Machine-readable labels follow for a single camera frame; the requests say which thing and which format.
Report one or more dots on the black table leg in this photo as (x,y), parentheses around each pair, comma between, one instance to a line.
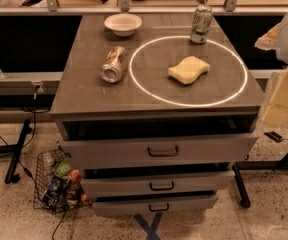
(281,164)
(15,150)

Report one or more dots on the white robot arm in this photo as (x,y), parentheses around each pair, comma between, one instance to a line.
(282,42)

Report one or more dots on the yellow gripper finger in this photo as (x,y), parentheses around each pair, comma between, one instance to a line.
(268,41)
(276,112)

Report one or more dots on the clear bottle in basket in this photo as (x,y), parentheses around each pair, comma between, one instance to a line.
(48,166)

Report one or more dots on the middle grey drawer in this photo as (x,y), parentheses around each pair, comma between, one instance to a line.
(156,184)

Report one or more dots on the green white soda can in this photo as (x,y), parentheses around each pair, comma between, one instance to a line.
(202,19)

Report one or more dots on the black table leg left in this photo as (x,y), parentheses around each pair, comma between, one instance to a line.
(15,150)

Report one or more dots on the yellow sponge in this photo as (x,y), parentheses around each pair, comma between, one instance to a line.
(188,70)

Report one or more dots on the orange soda can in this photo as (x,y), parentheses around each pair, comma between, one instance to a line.
(114,67)

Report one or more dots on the wire basket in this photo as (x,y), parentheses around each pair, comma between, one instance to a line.
(61,193)

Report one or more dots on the green lid container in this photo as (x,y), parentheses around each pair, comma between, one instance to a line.
(62,168)

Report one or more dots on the top grey drawer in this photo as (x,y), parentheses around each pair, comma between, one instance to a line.
(144,152)

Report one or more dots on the grey drawer cabinet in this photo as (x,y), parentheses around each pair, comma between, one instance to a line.
(147,102)

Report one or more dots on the black table leg right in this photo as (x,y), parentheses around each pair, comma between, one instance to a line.
(281,164)

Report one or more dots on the bottom grey drawer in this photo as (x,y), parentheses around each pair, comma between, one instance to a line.
(155,205)

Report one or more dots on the white bowl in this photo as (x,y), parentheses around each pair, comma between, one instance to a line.
(123,24)

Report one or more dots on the grey drawer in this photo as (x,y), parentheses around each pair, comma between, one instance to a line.
(156,184)
(144,152)
(155,205)

